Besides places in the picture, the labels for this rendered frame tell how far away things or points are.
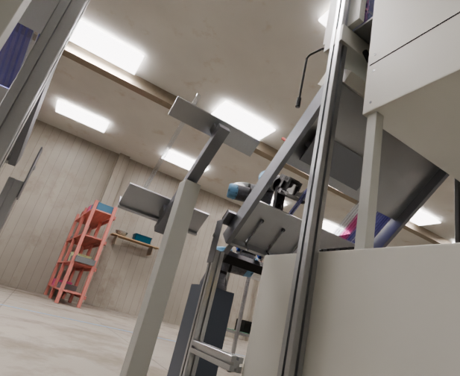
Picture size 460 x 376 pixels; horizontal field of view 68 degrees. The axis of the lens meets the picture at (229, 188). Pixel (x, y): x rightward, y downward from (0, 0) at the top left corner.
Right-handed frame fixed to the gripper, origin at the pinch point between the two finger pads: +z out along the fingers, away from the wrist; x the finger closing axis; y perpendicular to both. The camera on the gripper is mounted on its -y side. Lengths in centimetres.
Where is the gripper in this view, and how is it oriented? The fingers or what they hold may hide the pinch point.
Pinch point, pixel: (299, 201)
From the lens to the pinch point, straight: 140.5
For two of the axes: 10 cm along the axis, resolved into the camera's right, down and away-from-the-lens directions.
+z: 3.3, 2.6, -9.1
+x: 8.3, 3.7, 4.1
